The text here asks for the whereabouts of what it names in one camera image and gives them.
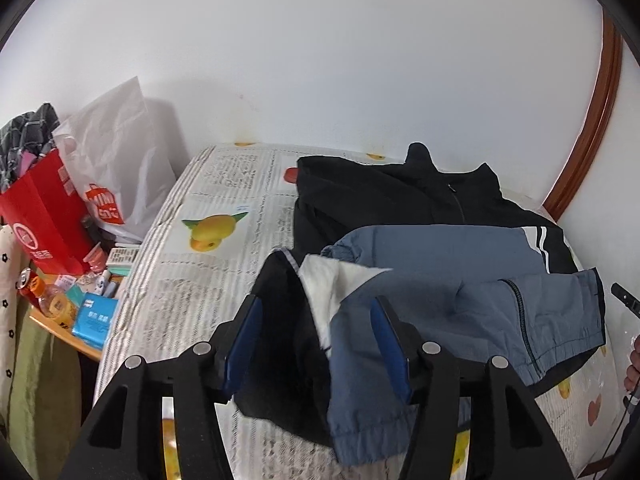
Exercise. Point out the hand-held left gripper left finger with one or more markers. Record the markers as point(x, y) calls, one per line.
point(245, 350)

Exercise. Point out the green blanket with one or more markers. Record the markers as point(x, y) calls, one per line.
point(40, 400)

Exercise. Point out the red paper bag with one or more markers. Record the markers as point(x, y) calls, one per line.
point(45, 215)

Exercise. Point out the grey plaid cloth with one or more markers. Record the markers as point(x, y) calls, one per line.
point(25, 135)

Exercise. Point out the white remote control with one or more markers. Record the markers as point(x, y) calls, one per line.
point(122, 256)

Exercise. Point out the person's right hand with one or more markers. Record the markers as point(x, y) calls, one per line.
point(634, 370)

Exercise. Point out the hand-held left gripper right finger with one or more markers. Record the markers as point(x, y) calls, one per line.
point(390, 355)

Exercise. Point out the white flower print blanket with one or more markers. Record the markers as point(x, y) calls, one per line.
point(10, 310)

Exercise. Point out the red drink can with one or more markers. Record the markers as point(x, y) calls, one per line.
point(26, 282)

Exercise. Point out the blue tissue pack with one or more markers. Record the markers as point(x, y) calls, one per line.
point(95, 320)

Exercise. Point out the wooden nightstand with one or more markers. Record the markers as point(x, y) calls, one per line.
point(65, 337)

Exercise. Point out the black white blue jacket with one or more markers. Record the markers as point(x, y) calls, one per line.
point(450, 270)

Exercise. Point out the fruit print tablecloth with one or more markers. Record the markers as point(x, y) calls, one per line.
point(200, 280)

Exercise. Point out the orange drink bottle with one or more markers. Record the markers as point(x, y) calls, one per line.
point(57, 305)

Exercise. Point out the pink bottle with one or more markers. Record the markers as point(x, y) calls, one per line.
point(95, 260)

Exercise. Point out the white plastic bag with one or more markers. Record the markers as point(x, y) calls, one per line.
point(120, 150)

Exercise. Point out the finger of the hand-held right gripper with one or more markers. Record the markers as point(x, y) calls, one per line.
point(625, 297)

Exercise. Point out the wooden door frame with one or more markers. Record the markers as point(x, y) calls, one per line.
point(595, 120)

